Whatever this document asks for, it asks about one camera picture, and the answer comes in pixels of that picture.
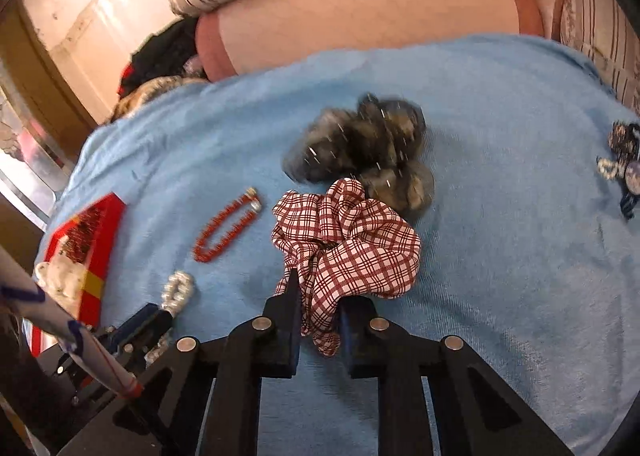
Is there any white pearl bracelet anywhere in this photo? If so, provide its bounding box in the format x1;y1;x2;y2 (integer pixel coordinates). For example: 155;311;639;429
144;270;196;364

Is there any cream dotted sheer scrunchie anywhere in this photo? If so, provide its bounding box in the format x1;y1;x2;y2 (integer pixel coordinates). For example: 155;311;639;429
34;235;85;306

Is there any maroon polka dot scrunchie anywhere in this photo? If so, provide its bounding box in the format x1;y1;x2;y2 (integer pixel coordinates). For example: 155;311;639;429
62;207;106;264

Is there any maroon plaid scrunchie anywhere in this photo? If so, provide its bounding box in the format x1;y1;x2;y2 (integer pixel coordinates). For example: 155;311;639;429
271;179;421;356

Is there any red white box tray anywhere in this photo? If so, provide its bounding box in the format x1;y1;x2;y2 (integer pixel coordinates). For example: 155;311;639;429
35;193;126;330

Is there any white patterned sleeve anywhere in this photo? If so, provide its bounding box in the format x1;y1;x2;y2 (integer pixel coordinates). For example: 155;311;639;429
1;248;142;398

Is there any light blue bed cover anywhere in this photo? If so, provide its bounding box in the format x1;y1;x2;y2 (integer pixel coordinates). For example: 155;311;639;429
49;34;639;455

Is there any wooden door with glass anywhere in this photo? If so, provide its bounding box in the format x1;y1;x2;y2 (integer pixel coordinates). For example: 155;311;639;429
1;0;96;270

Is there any leaf print fabric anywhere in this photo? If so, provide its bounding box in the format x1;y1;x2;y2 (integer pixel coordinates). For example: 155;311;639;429
107;76;207;124

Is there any black clothing pile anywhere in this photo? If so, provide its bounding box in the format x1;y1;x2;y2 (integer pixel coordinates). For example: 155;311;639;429
117;17;205;98

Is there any dark grey sheer scrunchie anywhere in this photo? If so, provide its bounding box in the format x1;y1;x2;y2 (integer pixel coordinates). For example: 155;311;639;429
282;93;435;222

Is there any blue striped ribbon brooch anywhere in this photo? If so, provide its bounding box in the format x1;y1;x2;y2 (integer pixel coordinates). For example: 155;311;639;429
608;121;640;220

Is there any pink bolster cushion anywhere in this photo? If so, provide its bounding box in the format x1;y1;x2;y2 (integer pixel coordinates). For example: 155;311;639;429
195;0;544;81

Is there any striped floral side cushion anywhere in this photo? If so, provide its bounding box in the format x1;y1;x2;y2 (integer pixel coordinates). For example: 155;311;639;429
559;0;639;112

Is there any red bead bracelet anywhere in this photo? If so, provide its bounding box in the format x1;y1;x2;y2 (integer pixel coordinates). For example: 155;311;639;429
192;186;264;264

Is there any small white bead bracelet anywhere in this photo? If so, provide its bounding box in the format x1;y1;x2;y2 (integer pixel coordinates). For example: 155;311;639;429
595;156;624;182

